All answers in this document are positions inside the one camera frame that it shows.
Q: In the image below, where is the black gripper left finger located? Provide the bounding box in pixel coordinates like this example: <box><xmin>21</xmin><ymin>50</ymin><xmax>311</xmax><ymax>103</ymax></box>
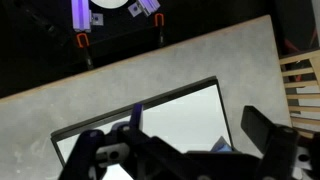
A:
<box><xmin>59</xmin><ymin>103</ymin><xmax>183</xmax><ymax>180</ymax></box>

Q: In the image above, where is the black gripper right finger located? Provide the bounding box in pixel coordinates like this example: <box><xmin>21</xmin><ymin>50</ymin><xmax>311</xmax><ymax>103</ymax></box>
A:
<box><xmin>240</xmin><ymin>105</ymin><xmax>300</xmax><ymax>180</ymax></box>

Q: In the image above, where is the blue towel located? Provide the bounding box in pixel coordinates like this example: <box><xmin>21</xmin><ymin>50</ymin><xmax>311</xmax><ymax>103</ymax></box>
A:
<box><xmin>210</xmin><ymin>135</ymin><xmax>233</xmax><ymax>154</ymax></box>

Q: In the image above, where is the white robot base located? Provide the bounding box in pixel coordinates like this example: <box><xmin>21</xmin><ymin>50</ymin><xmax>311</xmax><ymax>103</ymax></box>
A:
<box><xmin>89</xmin><ymin>0</ymin><xmax>129</xmax><ymax>10</ymax></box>

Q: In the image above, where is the black framed whiteboard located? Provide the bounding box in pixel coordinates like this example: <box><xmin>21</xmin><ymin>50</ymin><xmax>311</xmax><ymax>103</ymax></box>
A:
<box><xmin>50</xmin><ymin>75</ymin><xmax>236</xmax><ymax>168</ymax></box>

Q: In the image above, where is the light wooden chair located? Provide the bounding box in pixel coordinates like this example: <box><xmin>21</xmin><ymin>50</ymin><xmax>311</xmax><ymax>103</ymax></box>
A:
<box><xmin>279</xmin><ymin>48</ymin><xmax>320</xmax><ymax>139</ymax></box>

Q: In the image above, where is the black robot stand surface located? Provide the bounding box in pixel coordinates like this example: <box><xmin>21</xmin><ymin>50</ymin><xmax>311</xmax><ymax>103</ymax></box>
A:
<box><xmin>0</xmin><ymin>0</ymin><xmax>276</xmax><ymax>99</ymax></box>

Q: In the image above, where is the orange and black clamp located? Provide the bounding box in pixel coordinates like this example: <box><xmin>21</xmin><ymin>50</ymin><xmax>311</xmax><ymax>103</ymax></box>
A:
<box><xmin>75</xmin><ymin>32</ymin><xmax>95</xmax><ymax>69</ymax></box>
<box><xmin>153</xmin><ymin>13</ymin><xmax>167</xmax><ymax>47</ymax></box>

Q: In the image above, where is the black case with red stripes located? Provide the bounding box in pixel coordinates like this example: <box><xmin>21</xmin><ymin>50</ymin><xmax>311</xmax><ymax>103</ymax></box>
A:
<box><xmin>274</xmin><ymin>0</ymin><xmax>319</xmax><ymax>56</ymax></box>

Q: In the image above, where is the long aluminium extrusion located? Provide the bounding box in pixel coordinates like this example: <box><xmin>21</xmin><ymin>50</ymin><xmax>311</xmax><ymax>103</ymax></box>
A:
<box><xmin>71</xmin><ymin>0</ymin><xmax>93</xmax><ymax>33</ymax></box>

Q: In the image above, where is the short aluminium extrusion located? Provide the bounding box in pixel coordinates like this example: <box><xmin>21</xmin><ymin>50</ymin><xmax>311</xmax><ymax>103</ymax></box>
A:
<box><xmin>136</xmin><ymin>0</ymin><xmax>162</xmax><ymax>17</ymax></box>

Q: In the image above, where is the grey corner bracket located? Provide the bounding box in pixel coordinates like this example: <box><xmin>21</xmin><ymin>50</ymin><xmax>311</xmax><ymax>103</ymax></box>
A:
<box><xmin>90</xmin><ymin>13</ymin><xmax>104</xmax><ymax>27</ymax></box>
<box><xmin>128</xmin><ymin>2</ymin><xmax>143</xmax><ymax>18</ymax></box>

